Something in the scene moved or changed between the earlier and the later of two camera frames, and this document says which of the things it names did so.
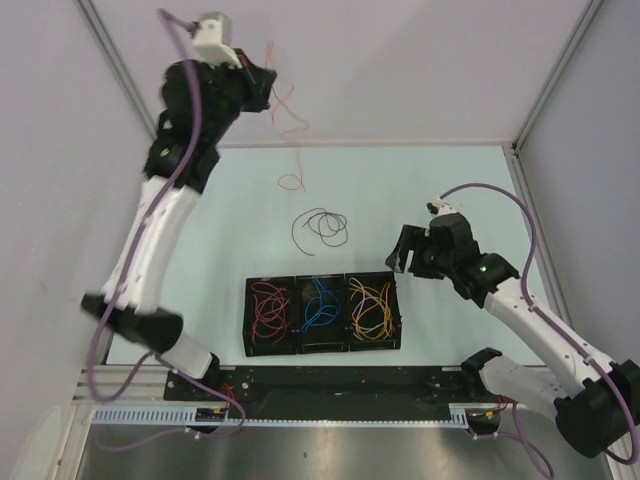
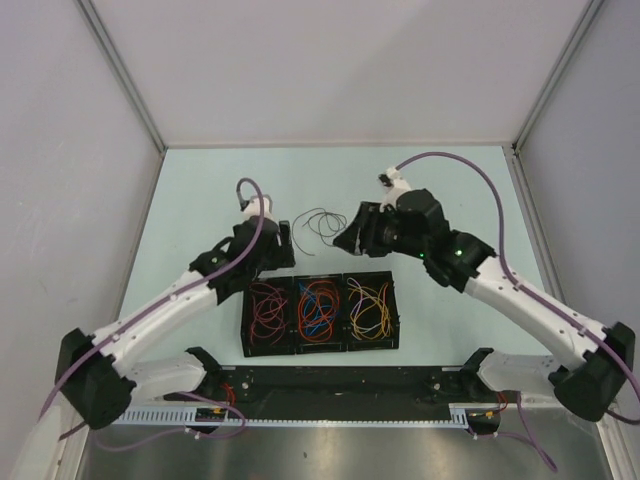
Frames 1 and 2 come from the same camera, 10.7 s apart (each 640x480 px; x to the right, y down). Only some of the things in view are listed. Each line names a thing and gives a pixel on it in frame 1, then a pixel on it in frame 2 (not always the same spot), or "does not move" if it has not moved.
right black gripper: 411,238 -> 360,235
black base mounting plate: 321,392 does not move
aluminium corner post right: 583,24 does not move
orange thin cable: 287,132 -> 317,308
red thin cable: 270,304 does not move
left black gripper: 255,81 -> 282,254
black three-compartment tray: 321,313 does not move
